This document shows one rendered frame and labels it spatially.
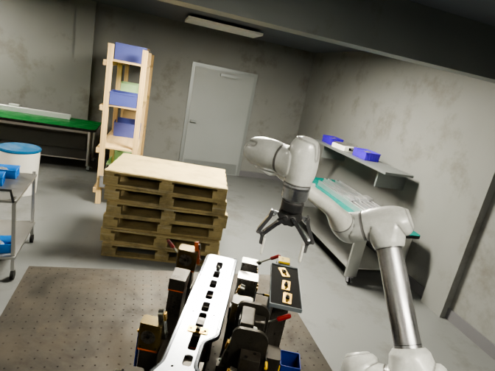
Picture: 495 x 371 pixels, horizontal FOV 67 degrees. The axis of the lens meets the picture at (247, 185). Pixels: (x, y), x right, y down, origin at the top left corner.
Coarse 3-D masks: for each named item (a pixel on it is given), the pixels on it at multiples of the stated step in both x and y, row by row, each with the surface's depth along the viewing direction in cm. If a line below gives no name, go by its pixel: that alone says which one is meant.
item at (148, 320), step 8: (144, 320) 146; (152, 320) 147; (144, 328) 145; (152, 328) 145; (160, 328) 144; (144, 336) 146; (152, 336) 146; (160, 336) 146; (136, 344) 148; (144, 344) 147; (152, 344) 147; (160, 344) 148; (136, 352) 151; (144, 352) 148; (152, 352) 147; (136, 360) 154; (144, 360) 149; (152, 360) 149; (144, 368) 150
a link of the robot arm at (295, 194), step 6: (288, 186) 120; (294, 186) 119; (282, 192) 124; (288, 192) 120; (294, 192) 119; (300, 192) 119; (306, 192) 121; (288, 198) 121; (294, 198) 120; (300, 198) 120; (306, 198) 122
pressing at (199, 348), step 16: (208, 256) 217; (224, 256) 221; (208, 272) 199; (224, 272) 203; (192, 288) 183; (208, 288) 185; (224, 288) 188; (192, 304) 170; (224, 304) 174; (192, 320) 159; (208, 320) 161; (176, 336) 147; (208, 336) 151; (176, 352) 139; (192, 352) 141; (160, 368) 130; (176, 368) 132; (192, 368) 133
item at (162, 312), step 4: (160, 308) 146; (164, 308) 146; (160, 312) 144; (164, 312) 146; (160, 316) 144; (164, 316) 145; (160, 320) 145; (164, 320) 145; (160, 324) 145; (164, 324) 146; (164, 328) 146; (164, 332) 146; (164, 336) 146
